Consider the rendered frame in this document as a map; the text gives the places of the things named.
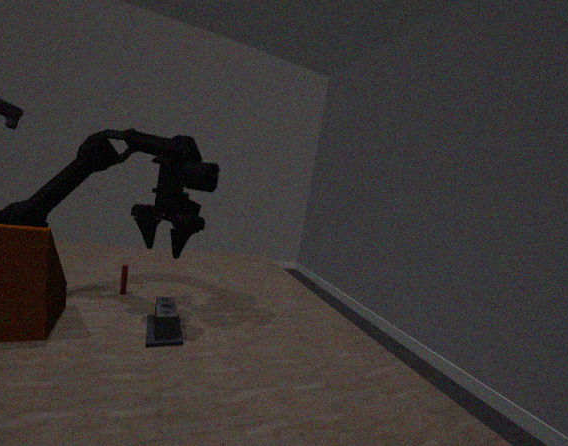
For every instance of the red peg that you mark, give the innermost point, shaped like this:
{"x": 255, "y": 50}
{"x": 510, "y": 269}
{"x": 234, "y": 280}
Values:
{"x": 124, "y": 275}

